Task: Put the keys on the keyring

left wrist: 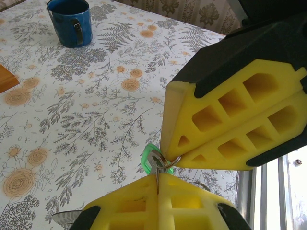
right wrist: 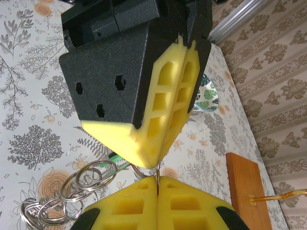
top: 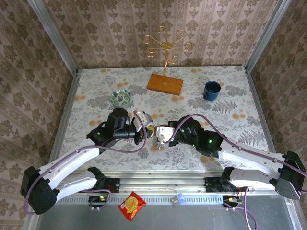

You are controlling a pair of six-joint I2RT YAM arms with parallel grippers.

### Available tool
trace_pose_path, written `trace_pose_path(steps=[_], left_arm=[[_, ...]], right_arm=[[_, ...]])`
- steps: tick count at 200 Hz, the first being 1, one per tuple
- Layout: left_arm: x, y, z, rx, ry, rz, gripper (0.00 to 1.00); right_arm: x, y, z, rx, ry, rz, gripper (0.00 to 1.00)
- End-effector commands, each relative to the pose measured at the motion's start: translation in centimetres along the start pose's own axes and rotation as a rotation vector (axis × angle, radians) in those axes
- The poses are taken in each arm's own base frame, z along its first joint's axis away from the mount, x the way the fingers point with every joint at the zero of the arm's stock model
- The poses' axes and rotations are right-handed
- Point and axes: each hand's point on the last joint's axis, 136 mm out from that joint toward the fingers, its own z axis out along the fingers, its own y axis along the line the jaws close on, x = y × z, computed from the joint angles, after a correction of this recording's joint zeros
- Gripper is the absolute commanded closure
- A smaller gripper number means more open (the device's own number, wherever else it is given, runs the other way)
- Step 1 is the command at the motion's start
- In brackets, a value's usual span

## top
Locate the small blue grey box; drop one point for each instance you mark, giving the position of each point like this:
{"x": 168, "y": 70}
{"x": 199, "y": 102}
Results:
{"x": 177, "y": 200}

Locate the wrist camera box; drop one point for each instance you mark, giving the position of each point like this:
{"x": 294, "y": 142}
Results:
{"x": 164, "y": 133}
{"x": 144, "y": 118}

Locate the red snack packet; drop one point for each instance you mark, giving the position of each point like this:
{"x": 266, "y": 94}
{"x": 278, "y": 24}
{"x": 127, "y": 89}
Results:
{"x": 132, "y": 206}

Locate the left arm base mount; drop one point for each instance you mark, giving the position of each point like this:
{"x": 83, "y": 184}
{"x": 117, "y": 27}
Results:
{"x": 115, "y": 184}

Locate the controller board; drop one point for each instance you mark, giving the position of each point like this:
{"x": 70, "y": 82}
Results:
{"x": 230, "y": 199}
{"x": 99, "y": 198}

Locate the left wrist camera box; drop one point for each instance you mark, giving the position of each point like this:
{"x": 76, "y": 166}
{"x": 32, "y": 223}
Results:
{"x": 144, "y": 118}

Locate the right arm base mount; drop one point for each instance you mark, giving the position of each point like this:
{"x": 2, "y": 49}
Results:
{"x": 211, "y": 184}

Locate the dark blue mug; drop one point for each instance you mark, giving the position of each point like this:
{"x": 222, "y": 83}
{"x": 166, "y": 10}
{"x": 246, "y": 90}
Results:
{"x": 212, "y": 92}

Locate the gold stand on wooden base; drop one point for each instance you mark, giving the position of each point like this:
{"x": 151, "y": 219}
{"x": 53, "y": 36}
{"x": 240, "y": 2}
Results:
{"x": 165, "y": 85}

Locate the left controller board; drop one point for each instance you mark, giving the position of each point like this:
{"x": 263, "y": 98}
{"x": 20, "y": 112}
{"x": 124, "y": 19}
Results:
{"x": 99, "y": 198}

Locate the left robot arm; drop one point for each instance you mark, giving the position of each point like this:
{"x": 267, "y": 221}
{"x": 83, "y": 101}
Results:
{"x": 72, "y": 155}

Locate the grey metal panel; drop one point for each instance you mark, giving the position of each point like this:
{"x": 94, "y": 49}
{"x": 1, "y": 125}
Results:
{"x": 192, "y": 220}

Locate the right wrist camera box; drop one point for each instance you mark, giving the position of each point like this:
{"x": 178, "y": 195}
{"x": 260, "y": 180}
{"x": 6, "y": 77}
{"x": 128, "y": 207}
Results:
{"x": 164, "y": 133}

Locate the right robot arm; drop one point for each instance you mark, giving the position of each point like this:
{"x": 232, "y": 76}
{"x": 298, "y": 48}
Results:
{"x": 251, "y": 153}

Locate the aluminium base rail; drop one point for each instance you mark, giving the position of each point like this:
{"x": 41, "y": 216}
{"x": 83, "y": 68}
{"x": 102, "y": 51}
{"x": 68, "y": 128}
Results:
{"x": 163, "y": 183}

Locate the right controller board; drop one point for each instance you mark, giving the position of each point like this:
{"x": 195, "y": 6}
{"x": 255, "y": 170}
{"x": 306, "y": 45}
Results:
{"x": 230, "y": 199}

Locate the aluminium table side rail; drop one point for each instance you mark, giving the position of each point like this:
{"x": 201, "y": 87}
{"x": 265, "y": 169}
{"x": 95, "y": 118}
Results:
{"x": 64, "y": 119}
{"x": 255, "y": 95}

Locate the aluminium frame post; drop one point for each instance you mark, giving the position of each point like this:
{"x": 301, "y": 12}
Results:
{"x": 54, "y": 36}
{"x": 266, "y": 36}

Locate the leaf pattern bowl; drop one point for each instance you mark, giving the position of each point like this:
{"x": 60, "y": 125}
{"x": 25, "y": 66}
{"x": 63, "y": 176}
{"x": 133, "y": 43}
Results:
{"x": 120, "y": 97}

